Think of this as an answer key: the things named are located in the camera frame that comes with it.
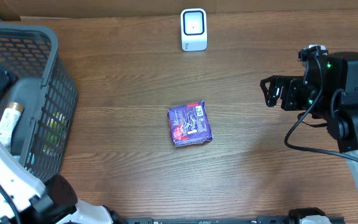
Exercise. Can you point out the white barcode scanner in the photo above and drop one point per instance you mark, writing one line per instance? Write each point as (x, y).
(194, 30)

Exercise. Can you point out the purple square packet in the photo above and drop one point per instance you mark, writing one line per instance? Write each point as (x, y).
(189, 124)

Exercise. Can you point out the grey plastic mesh basket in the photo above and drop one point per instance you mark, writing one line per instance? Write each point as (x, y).
(46, 91)

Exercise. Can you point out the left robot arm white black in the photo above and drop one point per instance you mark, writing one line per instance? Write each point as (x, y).
(26, 199)

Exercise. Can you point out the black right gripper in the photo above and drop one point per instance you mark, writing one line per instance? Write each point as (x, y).
(288, 85)

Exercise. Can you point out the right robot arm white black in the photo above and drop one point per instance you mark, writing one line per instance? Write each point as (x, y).
(327, 90)

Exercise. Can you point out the white tube gold cap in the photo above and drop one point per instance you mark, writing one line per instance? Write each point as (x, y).
(10, 118)

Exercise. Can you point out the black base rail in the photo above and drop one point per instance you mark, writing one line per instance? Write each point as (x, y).
(294, 216)

